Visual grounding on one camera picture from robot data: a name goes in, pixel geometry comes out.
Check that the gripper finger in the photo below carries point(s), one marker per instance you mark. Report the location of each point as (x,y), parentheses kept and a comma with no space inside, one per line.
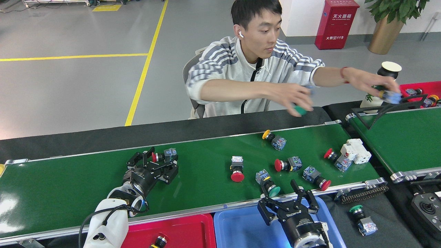
(132,162)
(311,203)
(171,174)
(263,212)

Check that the black joystick controller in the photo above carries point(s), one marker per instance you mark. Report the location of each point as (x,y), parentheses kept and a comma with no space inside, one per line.
(427,210)

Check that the white circuit breaker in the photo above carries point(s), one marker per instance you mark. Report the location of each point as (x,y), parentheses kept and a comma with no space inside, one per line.
(356,151)

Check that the red fire extinguisher cabinet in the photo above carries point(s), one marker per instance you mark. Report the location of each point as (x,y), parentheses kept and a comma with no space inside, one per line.
(336,27)

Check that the white wheeled stand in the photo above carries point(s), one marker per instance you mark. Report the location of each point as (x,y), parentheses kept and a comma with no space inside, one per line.
(55,2)

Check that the blue plastic tray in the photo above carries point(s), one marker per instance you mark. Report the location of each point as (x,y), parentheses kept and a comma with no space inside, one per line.
(237,230)

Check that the small red bin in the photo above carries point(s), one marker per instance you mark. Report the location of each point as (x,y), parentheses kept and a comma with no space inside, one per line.
(420,85)

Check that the person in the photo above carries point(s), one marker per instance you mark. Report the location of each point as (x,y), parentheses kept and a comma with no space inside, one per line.
(224,69)

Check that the person's right forearm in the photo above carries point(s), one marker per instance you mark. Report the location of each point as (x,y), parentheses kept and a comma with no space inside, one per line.
(237,91)

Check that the potted plant in gold pot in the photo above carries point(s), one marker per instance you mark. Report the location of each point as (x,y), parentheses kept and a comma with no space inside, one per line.
(384,38)

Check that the grey chair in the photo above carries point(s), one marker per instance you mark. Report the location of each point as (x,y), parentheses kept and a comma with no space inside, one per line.
(197,110)

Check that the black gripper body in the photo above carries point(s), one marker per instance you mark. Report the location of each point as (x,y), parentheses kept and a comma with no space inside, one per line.
(298,220)
(141,181)

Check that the long green conveyor belt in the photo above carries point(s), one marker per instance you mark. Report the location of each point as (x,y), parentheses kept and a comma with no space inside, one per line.
(206,193)

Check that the yellow push button switch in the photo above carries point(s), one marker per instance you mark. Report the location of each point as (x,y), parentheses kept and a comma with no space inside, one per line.
(392,97)
(279,143)
(429,101)

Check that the black triangular guide frame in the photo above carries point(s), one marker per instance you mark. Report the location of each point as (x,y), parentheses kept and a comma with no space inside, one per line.
(361,121)

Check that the person's left hand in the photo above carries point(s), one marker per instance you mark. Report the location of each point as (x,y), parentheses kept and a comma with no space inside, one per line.
(372,82)

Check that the person's right hand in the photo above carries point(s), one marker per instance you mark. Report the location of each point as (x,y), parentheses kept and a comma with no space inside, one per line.
(291,96)

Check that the blue-bodied push button switch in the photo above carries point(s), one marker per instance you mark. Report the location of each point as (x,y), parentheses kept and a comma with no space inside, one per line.
(411,92)

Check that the green push button switch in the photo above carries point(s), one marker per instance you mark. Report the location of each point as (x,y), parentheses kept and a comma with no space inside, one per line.
(367,227)
(300,110)
(274,191)

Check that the yellow plastic bin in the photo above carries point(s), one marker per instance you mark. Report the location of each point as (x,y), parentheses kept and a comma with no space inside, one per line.
(1,169)

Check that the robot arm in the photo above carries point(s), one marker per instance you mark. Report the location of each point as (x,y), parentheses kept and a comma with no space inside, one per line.
(308,241)
(106,224)

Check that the red plastic tray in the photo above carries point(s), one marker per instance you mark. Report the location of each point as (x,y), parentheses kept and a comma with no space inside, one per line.
(186,234)

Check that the short green conveyor belt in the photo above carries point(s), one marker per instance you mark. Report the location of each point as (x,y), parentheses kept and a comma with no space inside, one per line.
(406,144)

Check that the person's left forearm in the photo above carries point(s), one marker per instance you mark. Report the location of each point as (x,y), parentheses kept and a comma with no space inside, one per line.
(327,76)

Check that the white bottle with black cap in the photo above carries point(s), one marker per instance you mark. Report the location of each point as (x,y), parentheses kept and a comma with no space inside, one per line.
(389,69)

